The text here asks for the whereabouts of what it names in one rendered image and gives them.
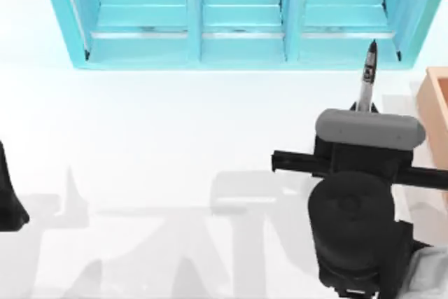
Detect salmon-coloured shallow box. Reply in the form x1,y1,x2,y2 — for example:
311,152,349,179
415,67,448,171

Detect light blue rack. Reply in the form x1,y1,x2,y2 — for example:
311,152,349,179
38,0,448,71

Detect grey and black marker pen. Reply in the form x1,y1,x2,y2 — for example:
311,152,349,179
356,40,379,113

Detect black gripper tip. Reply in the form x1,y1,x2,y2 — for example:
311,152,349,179
0,141,31,233

